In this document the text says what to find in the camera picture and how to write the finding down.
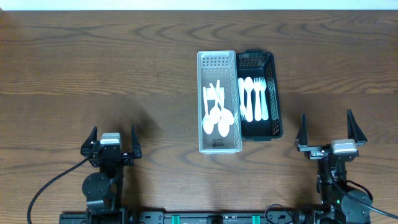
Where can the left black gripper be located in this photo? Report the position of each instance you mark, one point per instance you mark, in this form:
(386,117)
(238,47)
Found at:
(111,152)

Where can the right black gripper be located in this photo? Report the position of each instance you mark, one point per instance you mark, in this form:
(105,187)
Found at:
(314,154)

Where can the white plastic fork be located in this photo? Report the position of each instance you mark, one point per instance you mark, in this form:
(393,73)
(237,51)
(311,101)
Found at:
(257,89)
(241,98)
(264,110)

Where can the white plastic spoon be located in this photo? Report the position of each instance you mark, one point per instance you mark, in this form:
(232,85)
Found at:
(207,123)
(215,112)
(248,86)
(225,113)
(223,128)

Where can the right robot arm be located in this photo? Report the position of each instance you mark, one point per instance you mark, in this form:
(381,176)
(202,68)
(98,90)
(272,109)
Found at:
(342,200)

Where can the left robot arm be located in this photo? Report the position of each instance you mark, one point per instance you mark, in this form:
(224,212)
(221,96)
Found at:
(103,189)

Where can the black plastic basket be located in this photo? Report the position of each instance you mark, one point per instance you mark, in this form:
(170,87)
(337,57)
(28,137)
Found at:
(257,64)

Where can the white label in basket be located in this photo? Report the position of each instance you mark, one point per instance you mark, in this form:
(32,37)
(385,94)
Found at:
(212,96)

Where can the clear plastic basket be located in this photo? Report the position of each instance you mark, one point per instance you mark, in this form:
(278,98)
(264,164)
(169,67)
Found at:
(213,66)

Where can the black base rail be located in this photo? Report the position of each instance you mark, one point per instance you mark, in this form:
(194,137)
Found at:
(271,216)

